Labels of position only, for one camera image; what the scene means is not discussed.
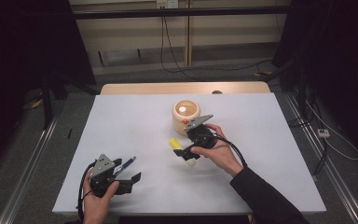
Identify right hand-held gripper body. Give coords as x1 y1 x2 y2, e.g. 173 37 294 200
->
183 113 219 151

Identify person's right hand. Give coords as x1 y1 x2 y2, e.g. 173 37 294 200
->
190 123 245 178

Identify metal floor rail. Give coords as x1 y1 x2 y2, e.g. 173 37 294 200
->
0 113 60 224
283 92 358 224

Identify blue pen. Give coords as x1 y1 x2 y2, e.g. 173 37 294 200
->
113 156 137 179

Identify yellow highlighter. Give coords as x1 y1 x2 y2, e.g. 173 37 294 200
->
168 137 198 167

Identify light wooden shelf unit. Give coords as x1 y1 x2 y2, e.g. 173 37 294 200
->
68 0 292 76

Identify black horizontal bar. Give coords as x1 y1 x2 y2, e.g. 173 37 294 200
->
73 5 292 21

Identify white wall outlet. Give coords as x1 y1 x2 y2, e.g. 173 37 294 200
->
156 0 180 9

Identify black floor cable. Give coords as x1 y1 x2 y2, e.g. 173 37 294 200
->
312 141 330 176

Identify light wooden pen holder cup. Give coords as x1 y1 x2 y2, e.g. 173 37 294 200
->
172 99 201 136

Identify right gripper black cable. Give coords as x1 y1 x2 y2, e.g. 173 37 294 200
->
209 133 249 170

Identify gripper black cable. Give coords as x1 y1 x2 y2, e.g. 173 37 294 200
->
209 133 249 170
76 160 96 222

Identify white table mat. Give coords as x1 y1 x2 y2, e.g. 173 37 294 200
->
51 92 327 216

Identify black metal stand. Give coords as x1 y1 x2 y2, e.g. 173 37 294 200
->
40 74 101 130
279 59 311 125

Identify person's left hand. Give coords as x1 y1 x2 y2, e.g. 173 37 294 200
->
82 170 120 224

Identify dark curtain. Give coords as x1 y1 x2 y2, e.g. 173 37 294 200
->
0 0 96 178
273 0 358 160

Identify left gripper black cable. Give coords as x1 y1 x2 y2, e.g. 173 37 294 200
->
76 160 96 222

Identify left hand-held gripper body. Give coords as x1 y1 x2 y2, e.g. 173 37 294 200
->
88 153 134 198

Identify black wall cable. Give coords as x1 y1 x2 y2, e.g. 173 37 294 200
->
163 16 198 81
159 15 273 75

